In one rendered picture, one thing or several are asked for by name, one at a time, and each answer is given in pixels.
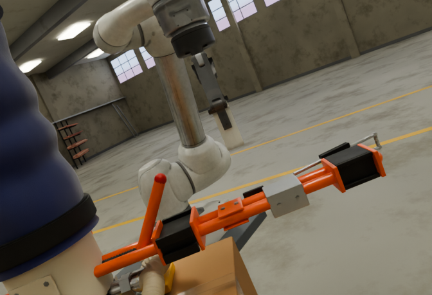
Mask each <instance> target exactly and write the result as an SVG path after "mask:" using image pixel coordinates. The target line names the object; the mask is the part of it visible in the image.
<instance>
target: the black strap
mask: <svg viewBox="0 0 432 295"><path fill-rule="evenodd" d="M96 211H97V210H96V207H95V205H94V203H93V200H92V198H91V196H90V195H89V194H88V193H84V197H83V198H82V200H81V201H80V202H79V203H78V204H77V205H76V206H74V207H72V208H71V209H70V210H68V211H67V212H65V213H64V214H63V215H61V216H59V217H58V218H56V219H54V220H52V221H51V222H49V223H47V224H45V225H43V226H41V227H40V228H38V229H36V230H34V231H32V232H30V233H28V234H26V235H24V236H22V237H19V238H17V239H15V240H12V241H10V242H7V243H5V244H3V245H0V273H1V272H4V271H7V270H9V269H11V268H14V267H16V266H18V265H21V264H23V263H24V262H27V261H29V260H31V259H33V258H35V257H36V256H39V255H41V254H42V253H44V252H46V251H48V250H49V249H51V248H53V247H55V246H56V245H58V244H60V243H61V242H63V241H65V240H66V239H67V238H69V237H70V236H72V235H73V234H75V233H76V232H77V231H79V230H80V229H82V228H83V227H84V226H85V225H86V224H87V223H88V222H90V221H91V219H92V218H93V217H94V216H95V214H96Z"/></svg>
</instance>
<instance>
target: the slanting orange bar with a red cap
mask: <svg viewBox="0 0 432 295"><path fill-rule="evenodd" d="M166 181H167V177H166V175H165V174H162V173H159V174H157V175H156V176H155V178H154V184H153V187H152V191H151V194H150V199H149V202H148V206H147V211H146V214H145V218H144V221H143V226H142V229H141V233H140V236H139V241H138V246H137V249H140V248H142V247H145V246H147V245H149V244H150V239H151V236H152V232H153V229H154V224H155V221H156V217H157V214H158V210H159V205H160V202H161V198H162V195H163V190H164V188H165V183H166Z"/></svg>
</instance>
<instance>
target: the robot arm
mask: <svg viewBox="0 0 432 295"><path fill-rule="evenodd" d="M209 20H210V15H209V13H208V10H207V7H206V5H205V3H204V0H128V1H126V2H124V3H123V4H121V5H120V6H119V7H117V8H115V9H114V10H113V11H111V12H109V13H106V14H105V15H103V16H102V17H101V18H99V20H98V21H97V22H96V24H95V26H94V30H93V38H94V41H95V43H96V45H97V46H98V48H99V49H100V50H102V51H103V52H104V53H108V54H111V55H113V54H117V53H119V52H121V51H123V52H124V51H130V50H133V49H138V48H141V47H144V48H145V49H146V51H147V53H148V54H149V55H150V56H151V57H153V59H154V62H155V65H156V68H157V71H158V74H159V77H160V80H161V83H162V86H163V89H164V92H165V95H166V98H167V101H168V104H169V107H170V110H171V113H172V116H173V119H174V122H175V125H176V128H177V131H178V134H179V137H180V140H181V144H180V146H179V148H178V159H179V160H177V161H176V162H174V163H169V161H168V160H166V159H154V160H152V161H150V162H148V163H147V164H145V165H144V166H142V167H141V168H140V169H139V172H138V187H139V192H140V195H141V198H142V199H143V202H144V204H145V206H146V208H147V206H148V203H149V199H150V194H151V191H152V187H153V184H154V178H155V176H156V175H157V174H159V173H162V174H165V175H166V183H165V188H164V190H163V195H162V198H161V202H160V205H159V210H158V213H157V217H156V221H155V224H154V227H155V226H156V223H157V221H158V220H161V221H162V220H163V219H165V218H167V217H170V216H172V215H175V214H177V213H180V212H182V211H185V210H188V209H190V208H191V206H190V205H189V203H188V199H189V198H190V197H191V196H192V195H193V194H195V193H197V192H199V191H201V190H203V189H205V188H207V187H209V186H210V185H212V184H213V183H215V182H216V181H218V180H219V179H220V178H221V177H222V176H223V175H224V174H225V173H226V172H227V171H228V169H229V168H230V165H231V156H230V153H229V150H232V149H234V148H237V147H240V146H242V145H244V141H243V139H242V136H241V135H240V132H239V129H238V127H237V124H236V122H235V119H234V117H233V115H232V113H231V110H230V107H229V105H228V103H227V100H228V97H227V95H226V96H224V95H223V94H222V92H221V89H220V87H219V85H218V82H217V77H218V75H217V72H216V70H215V64H214V62H213V59H212V57H210V58H208V57H207V54H206V52H205V51H204V49H207V48H209V47H211V46H213V45H214V44H215V37H214V36H213V33H212V30H211V28H210V25H208V24H205V23H206V22H208V21H209ZM190 55H191V56H192V57H191V61H192V62H193V65H191V67H192V69H193V71H194V73H195V75H196V76H197V79H198V81H199V83H200V84H202V87H203V89H204V92H205V94H206V97H207V99H208V102H209V104H210V109H208V113H209V115H211V114H213V117H214V119H215V121H216V124H217V126H218V128H219V131H220V133H221V136H222V138H223V140H224V143H225V145H226V147H225V146H224V145H223V144H222V143H219V142H218V141H214V140H213V138H211V137H210V136H208V135H206V134H205V133H204V129H203V125H202V122H201V118H200V115H199V111H198V108H197V104H196V102H195V98H194V94H193V91H192V86H191V83H190V79H189V76H188V73H187V70H186V66H185V62H184V59H183V58H185V57H189V56H190Z"/></svg>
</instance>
